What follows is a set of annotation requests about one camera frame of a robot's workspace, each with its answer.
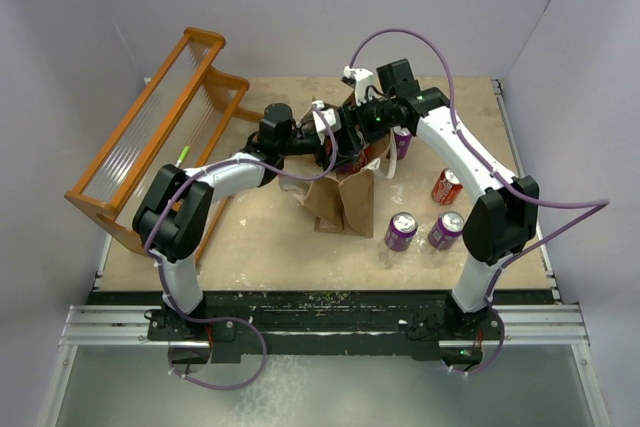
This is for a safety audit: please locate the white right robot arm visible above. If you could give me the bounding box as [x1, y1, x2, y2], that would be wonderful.
[340, 59, 539, 338]

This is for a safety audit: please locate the purple soda can front left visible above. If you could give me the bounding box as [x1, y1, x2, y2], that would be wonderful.
[384, 212, 418, 252]

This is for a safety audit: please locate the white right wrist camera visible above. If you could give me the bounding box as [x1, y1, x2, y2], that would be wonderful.
[342, 66, 375, 106]

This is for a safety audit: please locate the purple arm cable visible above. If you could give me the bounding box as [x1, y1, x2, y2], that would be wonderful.
[348, 29, 611, 378]
[143, 104, 340, 391]

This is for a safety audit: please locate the red cola can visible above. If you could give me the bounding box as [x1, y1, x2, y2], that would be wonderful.
[349, 146, 374, 174]
[431, 168, 463, 205]

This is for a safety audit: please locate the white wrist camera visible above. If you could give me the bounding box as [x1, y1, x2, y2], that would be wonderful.
[311, 100, 341, 137]
[342, 66, 375, 106]

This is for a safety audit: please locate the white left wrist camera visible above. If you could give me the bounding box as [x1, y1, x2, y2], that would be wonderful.
[311, 100, 341, 137]

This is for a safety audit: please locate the aluminium front rail frame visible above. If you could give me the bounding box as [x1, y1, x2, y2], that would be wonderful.
[38, 301, 611, 426]

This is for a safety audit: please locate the orange wooden framed tray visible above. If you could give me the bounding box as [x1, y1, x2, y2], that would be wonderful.
[65, 27, 261, 254]

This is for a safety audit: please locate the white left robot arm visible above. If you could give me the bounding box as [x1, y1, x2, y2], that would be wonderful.
[132, 101, 341, 339]

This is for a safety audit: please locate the green marker pen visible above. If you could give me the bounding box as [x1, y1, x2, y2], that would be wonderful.
[176, 145, 190, 166]

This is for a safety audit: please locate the purple soda can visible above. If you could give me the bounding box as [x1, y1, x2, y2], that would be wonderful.
[393, 127, 413, 160]
[428, 211, 465, 250]
[384, 212, 418, 252]

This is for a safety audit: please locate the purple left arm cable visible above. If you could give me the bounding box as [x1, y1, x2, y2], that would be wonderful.
[143, 104, 340, 391]

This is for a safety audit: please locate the brown canvas tote bag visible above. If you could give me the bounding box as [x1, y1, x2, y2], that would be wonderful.
[278, 131, 398, 238]

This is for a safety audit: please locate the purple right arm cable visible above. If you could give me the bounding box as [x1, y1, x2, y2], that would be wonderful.
[348, 29, 611, 378]

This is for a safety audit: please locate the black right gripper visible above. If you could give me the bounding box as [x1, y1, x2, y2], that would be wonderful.
[338, 92, 396, 152]

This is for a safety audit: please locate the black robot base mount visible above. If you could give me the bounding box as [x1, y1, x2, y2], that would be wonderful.
[87, 289, 555, 364]

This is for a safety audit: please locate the purple soda can front right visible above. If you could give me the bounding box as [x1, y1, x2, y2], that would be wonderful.
[428, 211, 465, 250]

